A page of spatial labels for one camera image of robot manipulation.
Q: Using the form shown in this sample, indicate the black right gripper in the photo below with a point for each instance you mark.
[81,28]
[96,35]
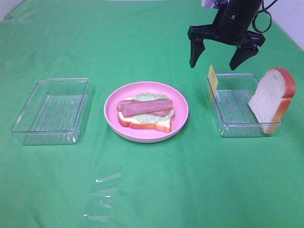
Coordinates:
[230,26]

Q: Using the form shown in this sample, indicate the bacon strip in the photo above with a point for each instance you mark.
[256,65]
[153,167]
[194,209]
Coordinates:
[164,112]
[147,107]

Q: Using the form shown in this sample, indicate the toast bread slice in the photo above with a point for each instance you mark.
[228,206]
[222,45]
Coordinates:
[128,109]
[272,98]

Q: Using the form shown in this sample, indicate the green lettuce leaf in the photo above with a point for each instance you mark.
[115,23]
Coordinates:
[155,116]

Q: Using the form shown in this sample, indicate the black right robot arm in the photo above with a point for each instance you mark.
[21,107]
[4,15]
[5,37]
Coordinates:
[244,3]

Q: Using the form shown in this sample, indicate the yellow cheese slice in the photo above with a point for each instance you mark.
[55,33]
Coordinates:
[213,79]

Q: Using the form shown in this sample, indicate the right clear plastic container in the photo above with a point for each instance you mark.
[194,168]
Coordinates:
[229,104]

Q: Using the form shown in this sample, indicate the clear plastic container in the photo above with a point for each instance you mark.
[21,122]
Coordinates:
[54,112]
[229,104]

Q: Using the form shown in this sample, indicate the pink round plate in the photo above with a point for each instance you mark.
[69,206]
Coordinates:
[146,136]

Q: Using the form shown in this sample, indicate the green tablecloth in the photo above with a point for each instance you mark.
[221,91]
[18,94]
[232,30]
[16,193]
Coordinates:
[196,179]

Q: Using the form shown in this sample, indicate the left clear plastic container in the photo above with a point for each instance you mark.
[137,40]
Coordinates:
[54,112]

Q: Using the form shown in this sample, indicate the clear plastic film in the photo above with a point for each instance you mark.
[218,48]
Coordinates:
[101,196]

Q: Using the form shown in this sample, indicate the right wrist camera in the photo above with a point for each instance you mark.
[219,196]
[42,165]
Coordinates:
[213,4]

